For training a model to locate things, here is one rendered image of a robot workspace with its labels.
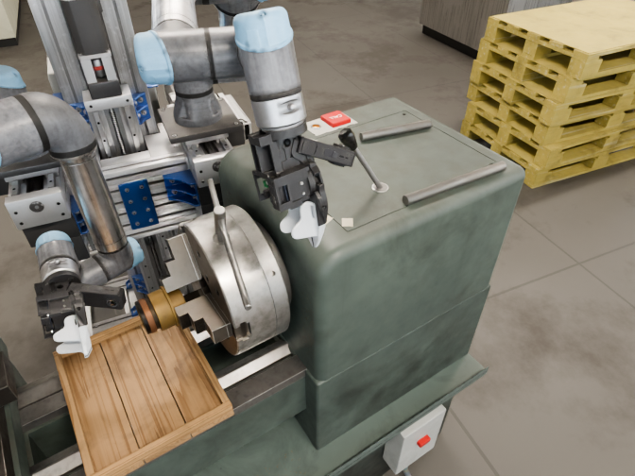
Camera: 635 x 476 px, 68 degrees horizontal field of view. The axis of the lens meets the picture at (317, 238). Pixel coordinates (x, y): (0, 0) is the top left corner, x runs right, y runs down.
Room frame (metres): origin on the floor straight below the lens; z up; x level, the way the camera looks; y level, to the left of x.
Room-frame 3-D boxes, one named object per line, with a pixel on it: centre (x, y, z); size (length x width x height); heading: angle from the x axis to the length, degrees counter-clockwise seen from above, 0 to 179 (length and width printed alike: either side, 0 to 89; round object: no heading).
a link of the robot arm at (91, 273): (0.81, 0.59, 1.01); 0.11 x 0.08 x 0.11; 137
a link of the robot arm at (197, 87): (1.40, 0.37, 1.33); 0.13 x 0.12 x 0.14; 103
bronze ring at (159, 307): (0.67, 0.33, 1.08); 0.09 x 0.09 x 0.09; 33
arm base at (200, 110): (1.40, 0.38, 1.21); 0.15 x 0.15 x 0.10
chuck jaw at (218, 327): (0.63, 0.22, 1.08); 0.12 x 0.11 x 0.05; 33
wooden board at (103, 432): (0.61, 0.41, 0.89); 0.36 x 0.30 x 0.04; 33
